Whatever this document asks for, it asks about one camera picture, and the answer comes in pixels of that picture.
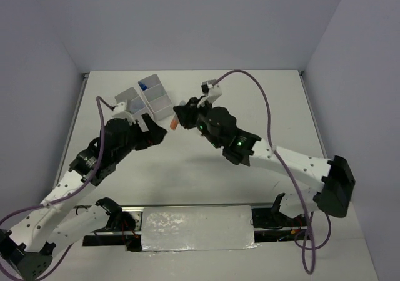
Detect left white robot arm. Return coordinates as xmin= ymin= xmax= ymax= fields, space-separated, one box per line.
xmin=1 ymin=114 xmax=167 ymax=280

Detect left white divided container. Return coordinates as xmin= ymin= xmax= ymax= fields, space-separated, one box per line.
xmin=114 ymin=87 xmax=154 ymax=122

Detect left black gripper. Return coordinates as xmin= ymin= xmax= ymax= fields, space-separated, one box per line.
xmin=114 ymin=113 xmax=167 ymax=162

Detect right white divided container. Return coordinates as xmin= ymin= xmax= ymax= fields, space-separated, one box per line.
xmin=137 ymin=74 xmax=173 ymax=121

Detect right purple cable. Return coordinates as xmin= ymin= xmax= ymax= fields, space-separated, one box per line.
xmin=215 ymin=70 xmax=332 ymax=275

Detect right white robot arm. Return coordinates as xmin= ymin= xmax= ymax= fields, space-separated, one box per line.
xmin=173 ymin=97 xmax=356 ymax=225

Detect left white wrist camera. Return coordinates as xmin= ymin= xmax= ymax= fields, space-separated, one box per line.
xmin=111 ymin=101 xmax=134 ymax=123

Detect white divided container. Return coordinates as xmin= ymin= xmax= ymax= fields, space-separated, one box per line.
xmin=137 ymin=74 xmax=173 ymax=121
xmin=114 ymin=87 xmax=154 ymax=122

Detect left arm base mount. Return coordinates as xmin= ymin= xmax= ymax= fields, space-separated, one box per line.
xmin=82 ymin=197 xmax=143 ymax=252

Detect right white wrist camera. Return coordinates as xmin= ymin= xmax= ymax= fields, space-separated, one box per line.
xmin=197 ymin=79 xmax=222 ymax=107

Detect purple cable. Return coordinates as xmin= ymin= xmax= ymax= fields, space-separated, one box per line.
xmin=215 ymin=70 xmax=332 ymax=275
xmin=0 ymin=96 xmax=115 ymax=279

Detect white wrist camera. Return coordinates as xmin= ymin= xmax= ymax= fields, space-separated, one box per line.
xmin=197 ymin=79 xmax=222 ymax=107
xmin=111 ymin=101 xmax=134 ymax=123

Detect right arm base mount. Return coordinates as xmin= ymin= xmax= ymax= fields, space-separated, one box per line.
xmin=250 ymin=193 xmax=309 ymax=244

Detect clear bottle blue cap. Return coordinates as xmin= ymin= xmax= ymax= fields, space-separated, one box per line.
xmin=138 ymin=82 xmax=148 ymax=91

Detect orange grey highlighter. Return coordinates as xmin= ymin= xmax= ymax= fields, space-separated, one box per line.
xmin=169 ymin=116 xmax=179 ymax=130

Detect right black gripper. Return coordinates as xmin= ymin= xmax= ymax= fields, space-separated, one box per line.
xmin=173 ymin=96 xmax=222 ymax=148

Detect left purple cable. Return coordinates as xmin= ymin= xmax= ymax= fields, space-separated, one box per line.
xmin=0 ymin=96 xmax=115 ymax=279

